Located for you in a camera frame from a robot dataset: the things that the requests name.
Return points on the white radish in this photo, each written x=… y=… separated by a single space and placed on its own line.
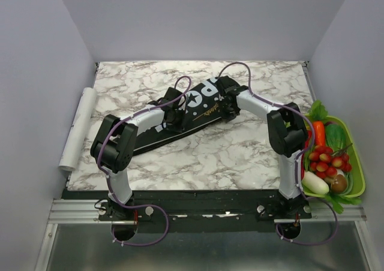
x=315 y=184

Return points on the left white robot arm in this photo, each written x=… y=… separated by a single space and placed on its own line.
x=114 y=144

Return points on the green vegetable tray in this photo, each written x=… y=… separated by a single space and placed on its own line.
x=355 y=179

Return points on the dark green leafy vegetable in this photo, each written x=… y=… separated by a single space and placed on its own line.
x=335 y=137

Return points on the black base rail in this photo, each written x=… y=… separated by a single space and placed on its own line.
x=204 y=211

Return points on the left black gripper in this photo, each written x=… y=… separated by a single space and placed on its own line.
x=179 y=126

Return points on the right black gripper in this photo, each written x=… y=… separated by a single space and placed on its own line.
x=227 y=117

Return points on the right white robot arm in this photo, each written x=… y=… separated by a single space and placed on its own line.
x=286 y=132

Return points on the black racket bag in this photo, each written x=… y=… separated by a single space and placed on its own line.
x=202 y=109

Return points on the white shuttlecock tube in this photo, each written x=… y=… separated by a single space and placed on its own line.
x=78 y=130

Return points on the red cherry tomatoes bunch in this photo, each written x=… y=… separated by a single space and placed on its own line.
x=324 y=162

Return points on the orange carrot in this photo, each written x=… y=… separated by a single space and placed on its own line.
x=319 y=133

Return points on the brown mushroom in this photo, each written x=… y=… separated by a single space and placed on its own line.
x=339 y=184

